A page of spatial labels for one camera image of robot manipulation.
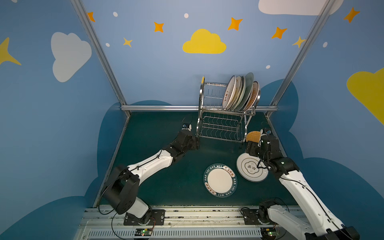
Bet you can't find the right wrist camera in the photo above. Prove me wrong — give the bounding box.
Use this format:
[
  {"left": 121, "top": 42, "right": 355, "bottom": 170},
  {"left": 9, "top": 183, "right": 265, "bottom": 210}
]
[{"left": 260, "top": 128, "right": 272, "bottom": 139}]

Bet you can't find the rear aluminium frame bar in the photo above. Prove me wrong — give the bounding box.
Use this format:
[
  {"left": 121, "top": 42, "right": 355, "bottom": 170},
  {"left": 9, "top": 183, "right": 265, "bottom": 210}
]
[{"left": 121, "top": 105, "right": 278, "bottom": 112}]

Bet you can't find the chrome wire dish rack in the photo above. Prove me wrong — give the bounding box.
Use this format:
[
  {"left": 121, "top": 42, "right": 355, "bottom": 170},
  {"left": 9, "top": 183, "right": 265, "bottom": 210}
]
[{"left": 196, "top": 77, "right": 256, "bottom": 143}]

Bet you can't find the right aluminium frame post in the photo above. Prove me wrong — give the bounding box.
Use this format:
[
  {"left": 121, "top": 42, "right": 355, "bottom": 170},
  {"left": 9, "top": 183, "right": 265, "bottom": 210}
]
[{"left": 270, "top": 0, "right": 336, "bottom": 109}]

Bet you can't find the white plate black cloud line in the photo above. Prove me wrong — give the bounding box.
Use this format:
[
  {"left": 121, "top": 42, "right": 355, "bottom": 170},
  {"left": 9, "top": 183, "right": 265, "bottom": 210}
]
[{"left": 237, "top": 153, "right": 269, "bottom": 183}]

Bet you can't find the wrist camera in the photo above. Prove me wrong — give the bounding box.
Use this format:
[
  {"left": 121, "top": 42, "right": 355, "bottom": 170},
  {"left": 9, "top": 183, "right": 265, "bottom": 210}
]
[
  {"left": 260, "top": 128, "right": 272, "bottom": 139},
  {"left": 182, "top": 123, "right": 192, "bottom": 132}
]

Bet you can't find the left circuit board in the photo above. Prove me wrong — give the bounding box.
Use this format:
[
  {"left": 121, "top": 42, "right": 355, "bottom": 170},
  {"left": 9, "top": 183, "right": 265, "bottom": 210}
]
[{"left": 135, "top": 229, "right": 153, "bottom": 238}]

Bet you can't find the pale green flower plate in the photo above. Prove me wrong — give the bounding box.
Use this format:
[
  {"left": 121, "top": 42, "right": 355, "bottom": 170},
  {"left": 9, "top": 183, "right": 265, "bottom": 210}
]
[{"left": 232, "top": 76, "right": 246, "bottom": 111}]

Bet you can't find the right circuit board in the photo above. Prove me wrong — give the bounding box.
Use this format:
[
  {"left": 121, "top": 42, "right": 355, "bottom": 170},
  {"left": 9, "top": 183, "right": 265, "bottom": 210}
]
[{"left": 261, "top": 228, "right": 278, "bottom": 240}]

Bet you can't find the aluminium frame post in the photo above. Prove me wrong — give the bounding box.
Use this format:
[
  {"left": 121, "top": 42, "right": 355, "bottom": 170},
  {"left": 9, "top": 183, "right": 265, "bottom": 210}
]
[
  {"left": 270, "top": 0, "right": 336, "bottom": 109},
  {"left": 71, "top": 0, "right": 127, "bottom": 106}
]

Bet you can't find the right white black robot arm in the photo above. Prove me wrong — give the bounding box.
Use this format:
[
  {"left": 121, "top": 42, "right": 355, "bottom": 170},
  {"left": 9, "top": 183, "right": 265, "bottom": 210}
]
[{"left": 245, "top": 135, "right": 360, "bottom": 240}]

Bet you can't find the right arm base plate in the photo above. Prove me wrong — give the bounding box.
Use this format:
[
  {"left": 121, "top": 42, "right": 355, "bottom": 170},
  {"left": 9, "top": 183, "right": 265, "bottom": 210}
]
[{"left": 240, "top": 207, "right": 275, "bottom": 225}]

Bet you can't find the orange sunburst plate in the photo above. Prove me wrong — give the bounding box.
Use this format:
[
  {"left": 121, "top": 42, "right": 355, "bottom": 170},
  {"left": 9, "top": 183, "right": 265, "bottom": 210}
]
[
  {"left": 222, "top": 75, "right": 236, "bottom": 110},
  {"left": 243, "top": 81, "right": 260, "bottom": 112}
]

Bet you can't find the circuit board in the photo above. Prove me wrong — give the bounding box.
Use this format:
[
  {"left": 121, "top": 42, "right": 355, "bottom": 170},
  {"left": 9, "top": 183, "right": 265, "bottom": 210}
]
[
  {"left": 135, "top": 229, "right": 153, "bottom": 238},
  {"left": 261, "top": 228, "right": 278, "bottom": 240}
]

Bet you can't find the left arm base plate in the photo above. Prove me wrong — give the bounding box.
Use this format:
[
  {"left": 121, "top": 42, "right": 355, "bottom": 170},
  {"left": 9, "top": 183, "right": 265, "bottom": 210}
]
[{"left": 124, "top": 209, "right": 165, "bottom": 226}]

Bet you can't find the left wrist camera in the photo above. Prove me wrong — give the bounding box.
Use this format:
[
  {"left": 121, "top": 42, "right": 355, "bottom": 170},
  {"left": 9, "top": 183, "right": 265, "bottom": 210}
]
[{"left": 182, "top": 123, "right": 192, "bottom": 132}]

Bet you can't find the aluminium rail front frame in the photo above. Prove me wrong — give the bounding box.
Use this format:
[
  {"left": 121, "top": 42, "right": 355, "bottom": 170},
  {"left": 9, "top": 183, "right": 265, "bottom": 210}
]
[{"left": 74, "top": 205, "right": 297, "bottom": 240}]

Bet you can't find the cream floral plate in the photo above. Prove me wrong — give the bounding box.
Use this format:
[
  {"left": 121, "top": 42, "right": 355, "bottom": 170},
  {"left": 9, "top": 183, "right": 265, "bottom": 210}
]
[{"left": 228, "top": 76, "right": 242, "bottom": 110}]

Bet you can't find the large pale green plate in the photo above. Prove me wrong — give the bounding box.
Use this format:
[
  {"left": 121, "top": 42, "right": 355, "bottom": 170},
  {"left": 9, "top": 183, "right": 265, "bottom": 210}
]
[{"left": 238, "top": 73, "right": 254, "bottom": 112}]

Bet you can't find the left aluminium frame post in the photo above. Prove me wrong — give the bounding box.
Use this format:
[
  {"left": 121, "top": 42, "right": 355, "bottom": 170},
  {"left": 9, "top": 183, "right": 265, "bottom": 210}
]
[{"left": 71, "top": 0, "right": 127, "bottom": 106}]

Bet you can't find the white plate dark lettered rim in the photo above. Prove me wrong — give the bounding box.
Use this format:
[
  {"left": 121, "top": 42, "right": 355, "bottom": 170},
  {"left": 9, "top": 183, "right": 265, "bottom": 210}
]
[{"left": 203, "top": 164, "right": 238, "bottom": 198}]

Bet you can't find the yellow woven round plate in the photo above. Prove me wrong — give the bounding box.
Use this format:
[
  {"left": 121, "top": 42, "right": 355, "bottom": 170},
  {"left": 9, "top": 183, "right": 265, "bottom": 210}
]
[{"left": 246, "top": 131, "right": 261, "bottom": 143}]

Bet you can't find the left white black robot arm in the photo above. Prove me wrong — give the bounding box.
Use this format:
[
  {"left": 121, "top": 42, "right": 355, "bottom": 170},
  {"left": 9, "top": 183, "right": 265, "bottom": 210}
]
[{"left": 101, "top": 123, "right": 200, "bottom": 224}]

